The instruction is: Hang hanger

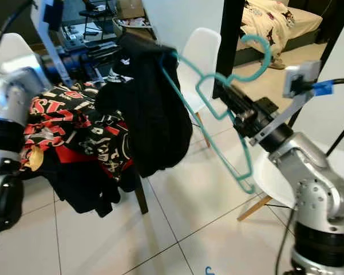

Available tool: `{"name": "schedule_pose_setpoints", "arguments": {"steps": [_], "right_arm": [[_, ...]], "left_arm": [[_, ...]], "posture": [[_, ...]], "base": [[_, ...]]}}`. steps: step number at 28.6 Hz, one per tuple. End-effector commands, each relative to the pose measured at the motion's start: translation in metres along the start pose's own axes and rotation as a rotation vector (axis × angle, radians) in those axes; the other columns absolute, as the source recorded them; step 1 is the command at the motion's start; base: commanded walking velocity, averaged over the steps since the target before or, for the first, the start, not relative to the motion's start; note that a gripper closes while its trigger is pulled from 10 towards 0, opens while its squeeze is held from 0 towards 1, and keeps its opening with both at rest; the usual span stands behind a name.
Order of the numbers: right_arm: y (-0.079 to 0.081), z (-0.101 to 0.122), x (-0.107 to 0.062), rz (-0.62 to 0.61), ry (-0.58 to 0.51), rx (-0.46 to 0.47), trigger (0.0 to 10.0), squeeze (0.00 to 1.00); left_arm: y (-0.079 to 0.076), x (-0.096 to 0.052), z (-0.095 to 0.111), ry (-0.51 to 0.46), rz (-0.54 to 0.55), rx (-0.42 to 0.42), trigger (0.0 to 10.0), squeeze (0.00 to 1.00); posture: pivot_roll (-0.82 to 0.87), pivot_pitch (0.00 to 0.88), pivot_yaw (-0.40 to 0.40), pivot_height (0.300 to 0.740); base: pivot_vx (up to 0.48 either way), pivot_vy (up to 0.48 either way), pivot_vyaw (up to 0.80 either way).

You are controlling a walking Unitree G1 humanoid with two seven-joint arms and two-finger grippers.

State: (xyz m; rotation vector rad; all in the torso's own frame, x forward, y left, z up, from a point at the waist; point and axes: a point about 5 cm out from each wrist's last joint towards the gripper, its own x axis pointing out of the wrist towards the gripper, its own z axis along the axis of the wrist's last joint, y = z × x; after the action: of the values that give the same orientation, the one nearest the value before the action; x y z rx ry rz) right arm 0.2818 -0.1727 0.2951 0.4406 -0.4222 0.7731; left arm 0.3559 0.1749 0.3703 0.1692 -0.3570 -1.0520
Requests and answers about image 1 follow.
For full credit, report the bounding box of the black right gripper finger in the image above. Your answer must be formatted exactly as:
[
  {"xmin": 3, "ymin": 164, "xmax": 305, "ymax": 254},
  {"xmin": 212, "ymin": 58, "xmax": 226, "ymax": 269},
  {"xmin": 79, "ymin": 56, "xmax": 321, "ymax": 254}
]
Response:
[
  {"xmin": 220, "ymin": 81, "xmax": 247, "ymax": 118},
  {"xmin": 226, "ymin": 80, "xmax": 258, "ymax": 107}
]

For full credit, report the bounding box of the teal plastic hanger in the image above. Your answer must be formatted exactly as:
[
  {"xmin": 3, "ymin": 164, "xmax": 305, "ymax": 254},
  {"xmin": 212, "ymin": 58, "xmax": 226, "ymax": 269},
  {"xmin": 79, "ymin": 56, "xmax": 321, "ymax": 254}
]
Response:
[{"xmin": 160, "ymin": 34, "xmax": 272, "ymax": 194}]

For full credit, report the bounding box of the black red printed shirt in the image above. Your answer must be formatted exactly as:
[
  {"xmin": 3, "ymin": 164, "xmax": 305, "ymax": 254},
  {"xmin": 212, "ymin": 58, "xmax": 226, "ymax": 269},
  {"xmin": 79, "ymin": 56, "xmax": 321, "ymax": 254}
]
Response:
[{"xmin": 26, "ymin": 83, "xmax": 135, "ymax": 172}]

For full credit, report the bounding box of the black white print t-shirt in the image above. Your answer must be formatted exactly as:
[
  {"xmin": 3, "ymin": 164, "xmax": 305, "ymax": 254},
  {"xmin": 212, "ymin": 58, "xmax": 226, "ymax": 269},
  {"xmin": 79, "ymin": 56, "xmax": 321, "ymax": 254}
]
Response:
[{"xmin": 94, "ymin": 32, "xmax": 195, "ymax": 178}]

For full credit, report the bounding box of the black folding chair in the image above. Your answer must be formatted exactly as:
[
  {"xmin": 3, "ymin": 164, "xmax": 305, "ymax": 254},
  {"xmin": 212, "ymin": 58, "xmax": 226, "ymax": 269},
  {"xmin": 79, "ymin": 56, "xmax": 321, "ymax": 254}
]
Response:
[{"xmin": 80, "ymin": 0, "xmax": 115, "ymax": 35}]

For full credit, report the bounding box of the grey slipper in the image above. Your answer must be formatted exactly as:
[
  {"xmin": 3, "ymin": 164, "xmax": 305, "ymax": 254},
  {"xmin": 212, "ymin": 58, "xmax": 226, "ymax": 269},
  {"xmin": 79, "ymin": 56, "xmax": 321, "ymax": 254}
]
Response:
[{"xmin": 269, "ymin": 56, "xmax": 290, "ymax": 70}]

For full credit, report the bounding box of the open cardboard box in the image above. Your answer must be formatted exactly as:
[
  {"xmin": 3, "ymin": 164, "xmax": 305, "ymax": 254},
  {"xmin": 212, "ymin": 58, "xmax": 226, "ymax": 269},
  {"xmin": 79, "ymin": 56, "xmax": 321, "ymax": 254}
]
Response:
[{"xmin": 112, "ymin": 0, "xmax": 155, "ymax": 30}]

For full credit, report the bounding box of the cream cartoon print blanket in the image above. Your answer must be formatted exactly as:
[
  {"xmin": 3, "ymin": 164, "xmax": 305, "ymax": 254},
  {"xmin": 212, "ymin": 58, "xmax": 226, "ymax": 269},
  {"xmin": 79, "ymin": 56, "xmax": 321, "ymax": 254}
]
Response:
[{"xmin": 240, "ymin": 0, "xmax": 298, "ymax": 58}]

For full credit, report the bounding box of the cream bed mattress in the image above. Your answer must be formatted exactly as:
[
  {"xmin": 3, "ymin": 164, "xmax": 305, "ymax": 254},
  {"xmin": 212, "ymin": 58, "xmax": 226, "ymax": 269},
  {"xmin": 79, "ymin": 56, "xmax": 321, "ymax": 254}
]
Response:
[{"xmin": 235, "ymin": 6, "xmax": 324, "ymax": 66}]

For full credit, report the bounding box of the red garment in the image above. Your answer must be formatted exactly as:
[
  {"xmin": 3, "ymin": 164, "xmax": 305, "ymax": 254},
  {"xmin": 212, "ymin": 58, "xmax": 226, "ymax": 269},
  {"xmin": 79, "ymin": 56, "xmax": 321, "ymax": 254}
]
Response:
[{"xmin": 54, "ymin": 146, "xmax": 132, "ymax": 178}]

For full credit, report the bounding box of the yellow garment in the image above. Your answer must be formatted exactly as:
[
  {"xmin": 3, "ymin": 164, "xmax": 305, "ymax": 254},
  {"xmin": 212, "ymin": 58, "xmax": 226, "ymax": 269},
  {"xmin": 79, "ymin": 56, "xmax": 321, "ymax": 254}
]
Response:
[{"xmin": 26, "ymin": 146, "xmax": 52, "ymax": 172}]

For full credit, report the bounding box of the plain black garment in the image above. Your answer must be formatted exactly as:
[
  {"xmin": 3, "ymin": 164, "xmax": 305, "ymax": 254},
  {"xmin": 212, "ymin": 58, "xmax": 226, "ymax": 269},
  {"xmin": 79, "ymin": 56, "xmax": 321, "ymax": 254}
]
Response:
[{"xmin": 49, "ymin": 163, "xmax": 141, "ymax": 218}]

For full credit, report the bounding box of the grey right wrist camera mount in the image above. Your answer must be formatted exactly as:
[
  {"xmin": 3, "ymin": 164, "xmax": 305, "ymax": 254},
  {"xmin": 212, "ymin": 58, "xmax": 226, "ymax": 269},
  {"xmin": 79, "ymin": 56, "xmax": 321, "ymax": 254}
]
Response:
[{"xmin": 252, "ymin": 60, "xmax": 322, "ymax": 147}]

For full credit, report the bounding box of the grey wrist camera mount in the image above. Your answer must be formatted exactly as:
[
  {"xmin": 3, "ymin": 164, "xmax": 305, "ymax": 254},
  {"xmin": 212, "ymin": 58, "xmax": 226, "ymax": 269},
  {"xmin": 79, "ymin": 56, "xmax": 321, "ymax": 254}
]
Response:
[
  {"xmin": 31, "ymin": 0, "xmax": 75, "ymax": 87},
  {"xmin": 252, "ymin": 60, "xmax": 322, "ymax": 147}
]

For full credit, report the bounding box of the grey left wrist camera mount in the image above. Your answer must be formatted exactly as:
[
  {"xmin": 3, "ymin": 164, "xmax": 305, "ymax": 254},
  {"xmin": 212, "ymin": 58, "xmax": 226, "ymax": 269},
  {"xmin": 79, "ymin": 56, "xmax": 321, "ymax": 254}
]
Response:
[{"xmin": 31, "ymin": 0, "xmax": 75, "ymax": 87}]

